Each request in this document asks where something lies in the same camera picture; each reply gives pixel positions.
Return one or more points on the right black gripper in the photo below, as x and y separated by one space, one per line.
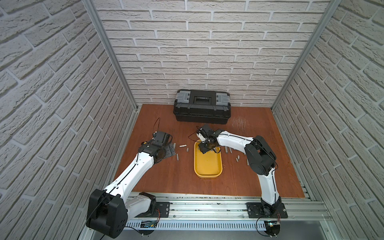
202 148

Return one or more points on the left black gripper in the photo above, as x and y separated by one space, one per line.
168 150

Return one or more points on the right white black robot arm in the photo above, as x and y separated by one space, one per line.
261 158

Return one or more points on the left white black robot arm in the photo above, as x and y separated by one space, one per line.
110 209

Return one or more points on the black plastic toolbox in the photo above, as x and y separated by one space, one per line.
202 106

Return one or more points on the yellow plastic tray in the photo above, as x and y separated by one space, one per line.
208 165

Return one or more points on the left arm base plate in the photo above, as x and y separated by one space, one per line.
161 209

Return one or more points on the aluminium rail frame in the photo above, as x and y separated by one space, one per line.
188 212

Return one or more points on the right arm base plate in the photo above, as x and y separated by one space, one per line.
262 210

